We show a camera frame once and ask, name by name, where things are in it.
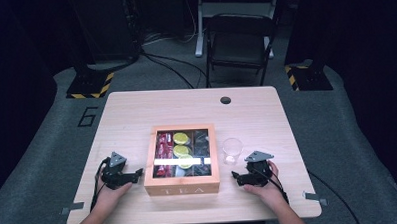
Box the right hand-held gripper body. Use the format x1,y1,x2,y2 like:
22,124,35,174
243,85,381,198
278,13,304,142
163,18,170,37
243,149,276,187

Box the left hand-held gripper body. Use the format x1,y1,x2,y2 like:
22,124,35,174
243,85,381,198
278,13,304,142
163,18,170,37
100,150,130,190

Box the white floor cables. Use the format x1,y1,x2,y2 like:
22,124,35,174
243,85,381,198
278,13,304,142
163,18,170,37
141,0,199,46

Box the black stand with striped base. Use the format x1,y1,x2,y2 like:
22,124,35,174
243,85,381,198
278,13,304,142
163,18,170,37
281,0,334,93
63,0,116,101

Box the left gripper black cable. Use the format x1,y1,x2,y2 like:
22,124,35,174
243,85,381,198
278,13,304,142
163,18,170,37
87,157,113,211

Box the person's left hand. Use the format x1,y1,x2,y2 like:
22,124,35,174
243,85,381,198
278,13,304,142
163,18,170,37
94,181,135,214

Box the bunch of red sachets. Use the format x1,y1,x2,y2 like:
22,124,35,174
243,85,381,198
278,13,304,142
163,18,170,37
154,131,176,179

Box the white capsule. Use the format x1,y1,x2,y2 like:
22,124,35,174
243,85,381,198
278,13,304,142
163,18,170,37
174,167,191,178

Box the grey metal table bracket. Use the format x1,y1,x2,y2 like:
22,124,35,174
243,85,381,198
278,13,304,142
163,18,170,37
60,201,86,217
301,190,329,208

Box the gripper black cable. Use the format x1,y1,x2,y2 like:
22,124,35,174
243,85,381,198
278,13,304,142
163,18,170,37
87,157,113,211
252,163,290,205

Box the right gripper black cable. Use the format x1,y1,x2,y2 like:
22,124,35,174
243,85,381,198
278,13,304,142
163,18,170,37
252,163,290,205

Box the clear plastic cup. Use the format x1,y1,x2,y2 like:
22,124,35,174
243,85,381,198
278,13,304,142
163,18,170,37
221,136,245,166

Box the green-lidded capsule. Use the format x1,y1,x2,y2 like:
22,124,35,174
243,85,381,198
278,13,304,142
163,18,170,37
172,131,192,146
177,153,194,170
172,143,193,159

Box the black cabinet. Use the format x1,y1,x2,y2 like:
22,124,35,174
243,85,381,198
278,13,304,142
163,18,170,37
70,0,143,65

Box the person's right hand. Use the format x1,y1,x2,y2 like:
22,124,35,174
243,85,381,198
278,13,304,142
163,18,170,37
242,160,288,210

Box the black folding chair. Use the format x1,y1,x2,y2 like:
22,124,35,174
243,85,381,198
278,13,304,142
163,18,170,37
203,11,278,89

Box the wooden tea box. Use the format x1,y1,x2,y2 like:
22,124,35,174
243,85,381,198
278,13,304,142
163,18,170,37
141,122,221,198

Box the dark pyramid tea bag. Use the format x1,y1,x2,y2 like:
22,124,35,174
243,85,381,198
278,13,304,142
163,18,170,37
192,130,211,157
192,164,212,177

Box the black floor cables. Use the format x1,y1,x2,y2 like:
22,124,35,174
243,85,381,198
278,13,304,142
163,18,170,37
139,46,210,92

